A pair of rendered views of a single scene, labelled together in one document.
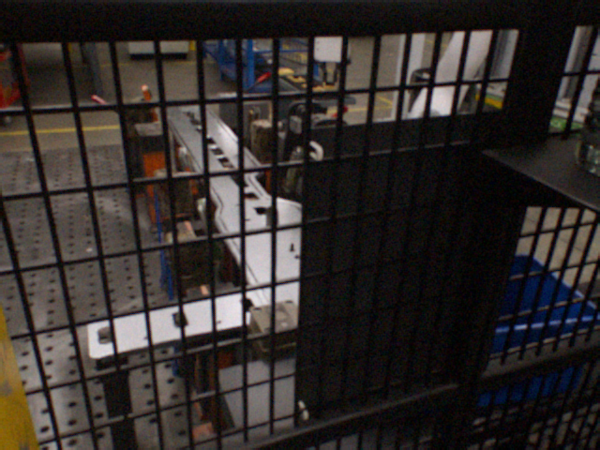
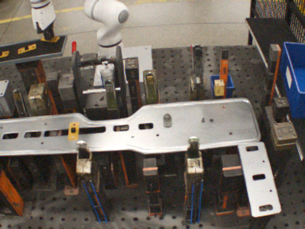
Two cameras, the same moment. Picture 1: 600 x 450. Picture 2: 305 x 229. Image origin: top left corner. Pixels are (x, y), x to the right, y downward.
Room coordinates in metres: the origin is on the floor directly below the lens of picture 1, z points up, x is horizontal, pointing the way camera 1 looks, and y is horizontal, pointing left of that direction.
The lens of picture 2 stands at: (0.78, 0.88, 1.97)
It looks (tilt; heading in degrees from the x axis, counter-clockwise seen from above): 46 degrees down; 295
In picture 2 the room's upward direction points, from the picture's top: 6 degrees counter-clockwise
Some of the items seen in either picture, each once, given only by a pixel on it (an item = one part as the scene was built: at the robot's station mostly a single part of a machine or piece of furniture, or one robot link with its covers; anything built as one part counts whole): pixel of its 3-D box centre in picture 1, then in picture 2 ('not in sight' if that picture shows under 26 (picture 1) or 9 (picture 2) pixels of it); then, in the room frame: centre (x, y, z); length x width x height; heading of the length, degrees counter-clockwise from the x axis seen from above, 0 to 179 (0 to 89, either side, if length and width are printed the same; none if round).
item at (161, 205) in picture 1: (177, 230); (94, 190); (1.28, 0.34, 0.87); 0.12 x 0.09 x 0.35; 113
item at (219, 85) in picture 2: not in sight; (217, 116); (0.96, -0.13, 0.88); 0.04 x 0.04 x 0.36; 23
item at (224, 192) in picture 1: (228, 170); (68, 133); (1.42, 0.22, 1.00); 1.38 x 0.22 x 0.02; 23
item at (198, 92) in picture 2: not in sight; (196, 112); (1.05, -0.13, 0.88); 0.07 x 0.06 x 0.35; 113
